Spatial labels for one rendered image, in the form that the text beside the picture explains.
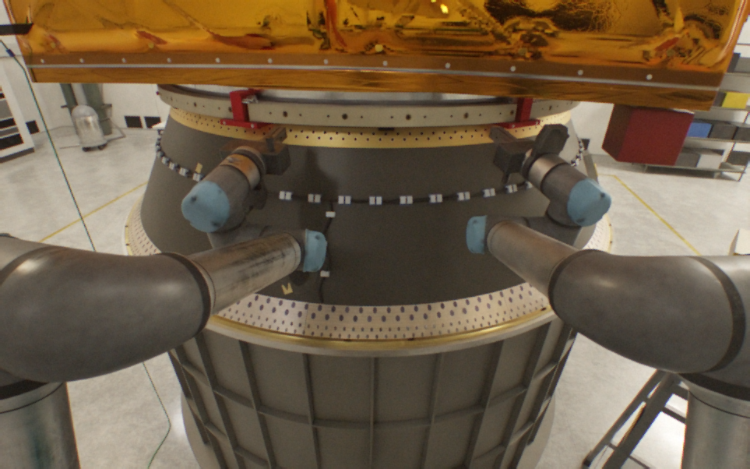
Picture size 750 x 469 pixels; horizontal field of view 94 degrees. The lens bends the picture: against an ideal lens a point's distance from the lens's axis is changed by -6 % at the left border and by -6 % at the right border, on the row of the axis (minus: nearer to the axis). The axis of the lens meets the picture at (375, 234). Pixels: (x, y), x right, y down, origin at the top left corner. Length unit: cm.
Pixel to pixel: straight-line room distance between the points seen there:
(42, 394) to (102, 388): 238
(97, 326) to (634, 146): 114
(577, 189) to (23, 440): 81
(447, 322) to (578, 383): 177
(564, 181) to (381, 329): 57
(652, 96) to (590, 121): 593
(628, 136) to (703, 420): 78
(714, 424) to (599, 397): 219
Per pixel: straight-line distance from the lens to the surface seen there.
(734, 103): 731
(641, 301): 42
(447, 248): 103
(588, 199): 73
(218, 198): 66
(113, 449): 254
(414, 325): 102
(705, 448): 55
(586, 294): 44
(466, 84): 101
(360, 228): 99
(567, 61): 104
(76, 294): 36
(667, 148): 121
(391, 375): 115
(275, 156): 76
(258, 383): 132
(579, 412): 258
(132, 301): 36
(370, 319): 101
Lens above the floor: 189
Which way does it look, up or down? 30 degrees down
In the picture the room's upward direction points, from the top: 1 degrees clockwise
